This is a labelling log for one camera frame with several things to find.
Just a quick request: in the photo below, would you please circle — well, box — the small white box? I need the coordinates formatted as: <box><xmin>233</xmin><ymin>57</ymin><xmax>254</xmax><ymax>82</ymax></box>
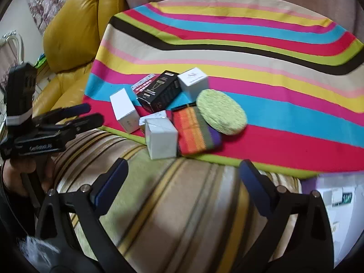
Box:
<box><xmin>139</xmin><ymin>110</ymin><xmax>168</xmax><ymax>133</ymax></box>

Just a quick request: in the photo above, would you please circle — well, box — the grey furry tuft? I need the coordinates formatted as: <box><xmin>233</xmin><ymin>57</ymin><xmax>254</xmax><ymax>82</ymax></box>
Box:
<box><xmin>17</xmin><ymin>235</ymin><xmax>60</xmax><ymax>258</ymax></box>

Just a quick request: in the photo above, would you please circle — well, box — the red label packet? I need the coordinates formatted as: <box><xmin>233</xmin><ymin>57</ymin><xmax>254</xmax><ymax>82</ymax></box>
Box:
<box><xmin>131</xmin><ymin>74</ymin><xmax>155</xmax><ymax>91</ymax></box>

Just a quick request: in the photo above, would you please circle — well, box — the rainbow striped pouch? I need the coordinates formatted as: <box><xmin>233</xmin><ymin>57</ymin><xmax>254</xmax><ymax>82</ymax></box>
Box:
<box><xmin>171</xmin><ymin>104</ymin><xmax>223</xmax><ymax>157</ymax></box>

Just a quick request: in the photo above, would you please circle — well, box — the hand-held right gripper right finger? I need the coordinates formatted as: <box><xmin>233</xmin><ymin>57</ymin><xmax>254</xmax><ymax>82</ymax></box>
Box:
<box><xmin>238</xmin><ymin>160</ymin><xmax>334</xmax><ymax>273</ymax></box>

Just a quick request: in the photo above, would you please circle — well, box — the person's left hand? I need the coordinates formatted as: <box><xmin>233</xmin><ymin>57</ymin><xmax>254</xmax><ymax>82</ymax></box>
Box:
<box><xmin>1</xmin><ymin>155</ymin><xmax>56</xmax><ymax>198</ymax></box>

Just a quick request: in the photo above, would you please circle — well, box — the striped velvet cushion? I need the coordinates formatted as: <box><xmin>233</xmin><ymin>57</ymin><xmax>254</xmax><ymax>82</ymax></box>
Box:
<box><xmin>53</xmin><ymin>128</ymin><xmax>303</xmax><ymax>273</ymax></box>

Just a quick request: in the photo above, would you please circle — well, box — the tall plain white box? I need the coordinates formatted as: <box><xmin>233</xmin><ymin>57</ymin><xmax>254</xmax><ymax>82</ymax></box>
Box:
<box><xmin>109</xmin><ymin>88</ymin><xmax>141</xmax><ymax>134</ymax></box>

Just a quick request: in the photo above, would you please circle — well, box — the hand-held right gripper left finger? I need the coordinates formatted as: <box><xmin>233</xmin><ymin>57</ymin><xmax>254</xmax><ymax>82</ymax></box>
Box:
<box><xmin>35</xmin><ymin>158</ymin><xmax>129</xmax><ymax>273</ymax></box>

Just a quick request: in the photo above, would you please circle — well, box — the colourful striped cloth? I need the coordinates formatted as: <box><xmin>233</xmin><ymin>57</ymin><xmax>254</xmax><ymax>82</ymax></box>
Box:
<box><xmin>82</xmin><ymin>0</ymin><xmax>364</xmax><ymax>172</ymax></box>

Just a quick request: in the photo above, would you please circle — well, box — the purple cardboard box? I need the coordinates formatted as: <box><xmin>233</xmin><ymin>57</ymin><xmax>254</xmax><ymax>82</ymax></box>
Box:
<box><xmin>301</xmin><ymin>172</ymin><xmax>364</xmax><ymax>268</ymax></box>

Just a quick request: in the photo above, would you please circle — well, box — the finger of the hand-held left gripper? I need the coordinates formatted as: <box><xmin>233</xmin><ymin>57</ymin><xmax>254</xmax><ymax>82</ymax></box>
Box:
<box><xmin>35</xmin><ymin>103</ymin><xmax>92</xmax><ymax>124</ymax></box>
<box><xmin>61</xmin><ymin>113</ymin><xmax>105</xmax><ymax>133</ymax></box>

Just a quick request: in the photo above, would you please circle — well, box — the white box with logo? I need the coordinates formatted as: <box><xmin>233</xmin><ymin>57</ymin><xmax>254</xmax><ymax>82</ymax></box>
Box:
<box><xmin>177</xmin><ymin>67</ymin><xmax>209</xmax><ymax>99</ymax></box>

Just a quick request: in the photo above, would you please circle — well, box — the floral curtain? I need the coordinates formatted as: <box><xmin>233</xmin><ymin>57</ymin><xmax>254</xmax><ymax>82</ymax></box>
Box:
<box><xmin>24</xmin><ymin>0</ymin><xmax>74</xmax><ymax>32</ymax></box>

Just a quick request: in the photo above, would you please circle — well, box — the yellow leather sofa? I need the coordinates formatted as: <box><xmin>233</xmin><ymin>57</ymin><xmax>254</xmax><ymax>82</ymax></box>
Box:
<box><xmin>31</xmin><ymin>0</ymin><xmax>128</xmax><ymax>120</ymax></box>

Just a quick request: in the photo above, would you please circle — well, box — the green crochet pad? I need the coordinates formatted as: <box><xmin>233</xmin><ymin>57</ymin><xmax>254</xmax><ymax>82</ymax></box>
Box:
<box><xmin>196</xmin><ymin>89</ymin><xmax>247</xmax><ymax>135</ymax></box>

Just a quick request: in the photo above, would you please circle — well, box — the silver metal frame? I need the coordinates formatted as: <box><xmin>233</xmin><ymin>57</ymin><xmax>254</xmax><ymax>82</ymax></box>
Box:
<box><xmin>0</xmin><ymin>30</ymin><xmax>23</xmax><ymax>71</ymax></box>

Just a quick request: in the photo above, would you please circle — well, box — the white box with faint portrait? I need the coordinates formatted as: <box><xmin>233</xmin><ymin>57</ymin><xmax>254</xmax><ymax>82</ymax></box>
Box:
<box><xmin>144</xmin><ymin>118</ymin><xmax>179</xmax><ymax>160</ymax></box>

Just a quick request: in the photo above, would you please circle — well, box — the black box with gold print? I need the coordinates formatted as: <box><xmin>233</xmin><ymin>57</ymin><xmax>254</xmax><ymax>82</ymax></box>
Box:
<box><xmin>136</xmin><ymin>70</ymin><xmax>182</xmax><ymax>113</ymax></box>

